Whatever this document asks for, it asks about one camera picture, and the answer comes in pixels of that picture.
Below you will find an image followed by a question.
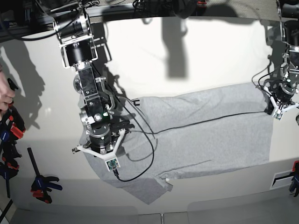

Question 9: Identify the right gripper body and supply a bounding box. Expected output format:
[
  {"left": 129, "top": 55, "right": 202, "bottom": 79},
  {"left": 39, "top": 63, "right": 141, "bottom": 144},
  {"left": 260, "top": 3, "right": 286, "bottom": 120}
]
[{"left": 71, "top": 126, "right": 126, "bottom": 161}]

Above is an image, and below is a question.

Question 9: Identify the person's hand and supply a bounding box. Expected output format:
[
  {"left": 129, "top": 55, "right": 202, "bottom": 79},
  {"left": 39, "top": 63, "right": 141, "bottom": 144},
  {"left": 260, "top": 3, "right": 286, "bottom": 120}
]
[{"left": 0, "top": 65, "right": 15, "bottom": 114}]

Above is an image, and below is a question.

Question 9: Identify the grey T-shirt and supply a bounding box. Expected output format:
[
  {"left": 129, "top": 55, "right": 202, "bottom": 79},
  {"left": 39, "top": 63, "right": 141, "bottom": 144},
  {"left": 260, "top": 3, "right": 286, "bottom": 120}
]
[{"left": 85, "top": 83, "right": 273, "bottom": 204}]

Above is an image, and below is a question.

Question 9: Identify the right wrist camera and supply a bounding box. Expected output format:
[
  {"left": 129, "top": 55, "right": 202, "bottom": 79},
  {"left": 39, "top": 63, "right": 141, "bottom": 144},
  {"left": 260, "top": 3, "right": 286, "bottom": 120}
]
[{"left": 105, "top": 157, "right": 120, "bottom": 172}]

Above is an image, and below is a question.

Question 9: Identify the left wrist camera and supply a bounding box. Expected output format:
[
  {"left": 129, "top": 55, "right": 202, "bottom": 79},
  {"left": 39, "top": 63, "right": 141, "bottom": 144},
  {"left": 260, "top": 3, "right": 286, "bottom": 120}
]
[{"left": 272, "top": 108, "right": 285, "bottom": 120}]

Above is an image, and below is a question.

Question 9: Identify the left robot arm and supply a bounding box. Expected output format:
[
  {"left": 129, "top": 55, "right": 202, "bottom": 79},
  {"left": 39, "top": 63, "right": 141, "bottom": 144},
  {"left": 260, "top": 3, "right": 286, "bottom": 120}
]
[{"left": 257, "top": 0, "right": 299, "bottom": 120}]

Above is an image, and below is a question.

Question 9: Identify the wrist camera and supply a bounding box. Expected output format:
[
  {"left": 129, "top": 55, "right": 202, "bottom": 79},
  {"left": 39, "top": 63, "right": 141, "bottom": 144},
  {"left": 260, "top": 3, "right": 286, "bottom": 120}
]
[
  {"left": 272, "top": 108, "right": 285, "bottom": 120},
  {"left": 105, "top": 157, "right": 120, "bottom": 172}
]

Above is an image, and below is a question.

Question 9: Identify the blue bar clamp on table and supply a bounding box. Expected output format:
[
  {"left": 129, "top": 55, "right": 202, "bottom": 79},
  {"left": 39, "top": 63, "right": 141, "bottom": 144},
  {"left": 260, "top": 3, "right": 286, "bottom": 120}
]
[{"left": 27, "top": 147, "right": 63, "bottom": 204}]

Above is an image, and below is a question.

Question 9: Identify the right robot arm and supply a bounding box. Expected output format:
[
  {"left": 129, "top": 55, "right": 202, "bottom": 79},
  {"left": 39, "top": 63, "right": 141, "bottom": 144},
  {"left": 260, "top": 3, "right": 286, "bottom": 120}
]
[{"left": 48, "top": 0, "right": 126, "bottom": 162}]

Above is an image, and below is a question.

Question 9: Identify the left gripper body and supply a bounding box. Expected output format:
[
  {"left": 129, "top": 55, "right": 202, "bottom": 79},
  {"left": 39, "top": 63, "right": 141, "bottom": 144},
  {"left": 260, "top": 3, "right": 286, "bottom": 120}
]
[{"left": 257, "top": 80, "right": 299, "bottom": 113}]

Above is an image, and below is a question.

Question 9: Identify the blue clamp at right edge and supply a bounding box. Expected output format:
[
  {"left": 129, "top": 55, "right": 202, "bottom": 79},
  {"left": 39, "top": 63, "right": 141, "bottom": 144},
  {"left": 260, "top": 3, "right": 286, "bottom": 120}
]
[{"left": 289, "top": 161, "right": 299, "bottom": 197}]

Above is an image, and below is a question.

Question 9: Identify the lower orange black clamp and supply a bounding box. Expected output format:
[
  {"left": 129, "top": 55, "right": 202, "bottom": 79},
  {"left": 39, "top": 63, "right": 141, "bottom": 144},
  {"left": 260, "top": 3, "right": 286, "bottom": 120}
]
[{"left": 0, "top": 110, "right": 26, "bottom": 142}]

